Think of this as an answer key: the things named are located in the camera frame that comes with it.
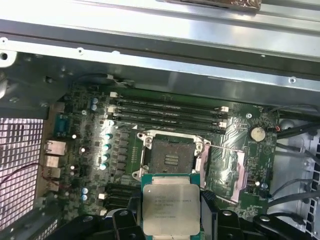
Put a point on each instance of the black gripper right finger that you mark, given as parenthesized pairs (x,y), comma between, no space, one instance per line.
(225,225)

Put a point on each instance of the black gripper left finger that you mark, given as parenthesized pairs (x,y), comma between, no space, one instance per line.
(125,225)

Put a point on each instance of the silver CPU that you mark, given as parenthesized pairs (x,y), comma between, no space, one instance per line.
(170,205)

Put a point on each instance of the CPU socket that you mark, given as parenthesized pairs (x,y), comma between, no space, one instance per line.
(160,150)

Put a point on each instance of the black RAM slot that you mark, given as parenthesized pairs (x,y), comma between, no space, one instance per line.
(170,116)
(170,122)
(125,191)
(125,186)
(170,109)
(170,102)
(122,196)

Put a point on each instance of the metal USB port block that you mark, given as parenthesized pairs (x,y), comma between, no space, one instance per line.
(52,162)

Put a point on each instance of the coin cell battery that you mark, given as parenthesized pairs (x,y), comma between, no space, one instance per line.
(258,133)

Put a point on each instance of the grey metal drive cage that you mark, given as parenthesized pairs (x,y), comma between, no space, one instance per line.
(307,160)

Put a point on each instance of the metal network port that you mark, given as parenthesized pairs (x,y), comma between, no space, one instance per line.
(53,147)

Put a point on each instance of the green motherboard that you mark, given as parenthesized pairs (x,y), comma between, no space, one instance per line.
(240,117)

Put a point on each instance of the blue serial port connector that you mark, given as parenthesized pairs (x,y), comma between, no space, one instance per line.
(64,125)

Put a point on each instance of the black PC case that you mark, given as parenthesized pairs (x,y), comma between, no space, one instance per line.
(175,75)

